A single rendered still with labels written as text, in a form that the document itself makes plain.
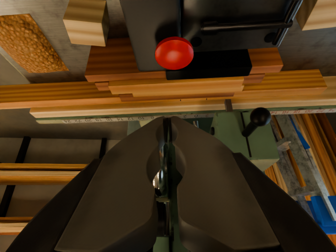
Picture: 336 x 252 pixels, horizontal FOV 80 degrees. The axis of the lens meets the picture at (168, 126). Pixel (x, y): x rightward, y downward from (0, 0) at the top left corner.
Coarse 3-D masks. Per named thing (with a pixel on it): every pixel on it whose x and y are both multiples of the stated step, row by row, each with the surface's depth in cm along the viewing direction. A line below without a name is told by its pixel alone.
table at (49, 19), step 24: (0, 0) 24; (24, 0) 24; (48, 0) 24; (48, 24) 26; (120, 24) 27; (0, 48) 30; (72, 48) 30; (288, 48) 30; (312, 48) 31; (24, 72) 34; (48, 72) 34; (72, 72) 34
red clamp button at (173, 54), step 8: (168, 40) 14; (176, 40) 14; (184, 40) 15; (160, 48) 15; (168, 48) 15; (176, 48) 15; (184, 48) 15; (192, 48) 15; (160, 56) 15; (168, 56) 15; (176, 56) 15; (184, 56) 15; (192, 56) 16; (160, 64) 16; (168, 64) 16; (176, 64) 16; (184, 64) 16
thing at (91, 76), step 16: (96, 48) 28; (112, 48) 27; (128, 48) 27; (256, 48) 26; (272, 48) 26; (96, 64) 26; (112, 64) 26; (128, 64) 26; (256, 64) 25; (272, 64) 24; (96, 80) 26; (112, 80) 26
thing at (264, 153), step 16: (224, 112) 27; (240, 112) 27; (224, 128) 26; (240, 128) 26; (256, 128) 26; (240, 144) 25; (256, 144) 25; (272, 144) 24; (256, 160) 24; (272, 160) 24
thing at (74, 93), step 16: (272, 80) 34; (288, 80) 34; (304, 80) 33; (320, 80) 33; (0, 96) 36; (16, 96) 36; (32, 96) 35; (48, 96) 35; (64, 96) 35; (80, 96) 35; (96, 96) 34; (112, 96) 34; (240, 96) 34; (256, 96) 35; (272, 96) 35
